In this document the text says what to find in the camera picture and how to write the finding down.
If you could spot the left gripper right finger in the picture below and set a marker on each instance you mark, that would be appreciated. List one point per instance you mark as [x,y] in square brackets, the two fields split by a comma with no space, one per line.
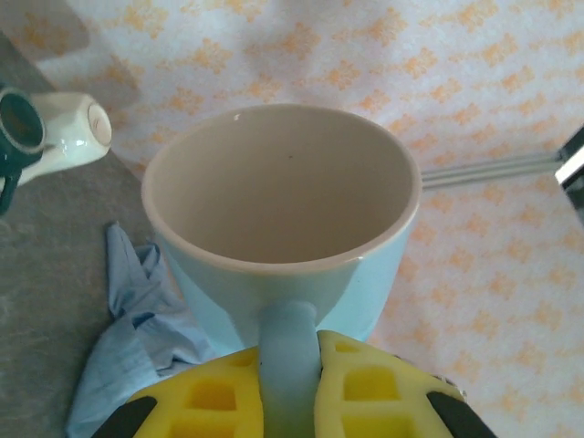
[378,401]

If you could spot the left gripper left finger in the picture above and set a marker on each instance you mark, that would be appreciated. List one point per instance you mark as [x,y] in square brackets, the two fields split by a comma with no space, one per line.
[196,401]

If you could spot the light blue mug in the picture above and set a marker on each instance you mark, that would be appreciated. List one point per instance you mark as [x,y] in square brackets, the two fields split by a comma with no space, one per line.
[274,182]

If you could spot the white faceted mug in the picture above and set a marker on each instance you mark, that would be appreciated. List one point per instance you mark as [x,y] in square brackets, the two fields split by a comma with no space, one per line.
[68,132]

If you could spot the dark teal mug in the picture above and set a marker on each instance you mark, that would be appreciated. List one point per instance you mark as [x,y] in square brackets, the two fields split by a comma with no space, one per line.
[20,121]

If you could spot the light blue shirt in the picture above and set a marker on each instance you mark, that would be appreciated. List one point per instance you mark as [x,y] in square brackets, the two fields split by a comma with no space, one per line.
[128,328]

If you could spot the aluminium frame post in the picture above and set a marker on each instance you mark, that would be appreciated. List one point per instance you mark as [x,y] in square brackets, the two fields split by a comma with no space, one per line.
[493,169]

